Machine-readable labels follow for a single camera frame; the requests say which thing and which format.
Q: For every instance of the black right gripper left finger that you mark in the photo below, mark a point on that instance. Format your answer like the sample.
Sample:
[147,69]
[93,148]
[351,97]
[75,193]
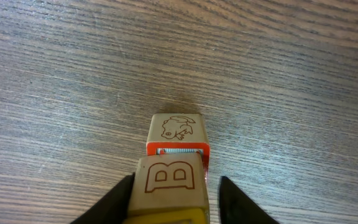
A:
[111,208]

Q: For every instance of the yellow top block red M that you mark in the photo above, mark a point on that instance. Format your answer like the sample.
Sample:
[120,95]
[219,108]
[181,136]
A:
[173,133]

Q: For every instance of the wooden block yellow K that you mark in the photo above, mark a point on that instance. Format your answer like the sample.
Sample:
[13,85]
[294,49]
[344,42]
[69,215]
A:
[169,188]

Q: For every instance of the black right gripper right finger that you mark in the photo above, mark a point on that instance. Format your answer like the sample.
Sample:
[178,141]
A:
[235,207]

